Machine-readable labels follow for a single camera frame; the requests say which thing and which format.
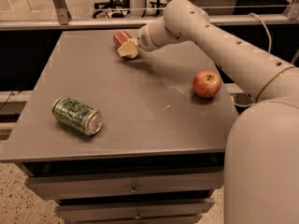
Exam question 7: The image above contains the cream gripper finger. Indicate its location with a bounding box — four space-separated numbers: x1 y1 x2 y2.
117 38 139 59

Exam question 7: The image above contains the red coke can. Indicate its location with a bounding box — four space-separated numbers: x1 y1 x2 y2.
113 31 131 48

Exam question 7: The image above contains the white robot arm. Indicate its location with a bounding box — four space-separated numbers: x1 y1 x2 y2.
116 0 299 224

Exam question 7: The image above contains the green soda can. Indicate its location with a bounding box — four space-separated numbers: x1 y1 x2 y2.
51 97 104 136

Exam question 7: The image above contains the red apple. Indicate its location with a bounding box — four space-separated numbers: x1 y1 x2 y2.
192 70 221 98

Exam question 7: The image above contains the grey drawer cabinet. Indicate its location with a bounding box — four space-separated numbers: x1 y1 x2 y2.
1 30 237 224

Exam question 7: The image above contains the left metal bracket post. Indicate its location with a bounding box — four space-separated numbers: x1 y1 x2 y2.
52 0 71 25

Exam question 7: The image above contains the metal bracket post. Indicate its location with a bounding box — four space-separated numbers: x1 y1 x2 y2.
52 0 71 25
284 0 299 20

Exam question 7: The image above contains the white cable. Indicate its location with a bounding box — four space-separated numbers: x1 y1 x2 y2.
247 12 273 54

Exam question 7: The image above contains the metal window rail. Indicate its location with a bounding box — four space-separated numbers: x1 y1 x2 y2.
0 14 299 32

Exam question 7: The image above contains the right metal bracket post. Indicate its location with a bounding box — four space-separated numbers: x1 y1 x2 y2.
284 0 299 20

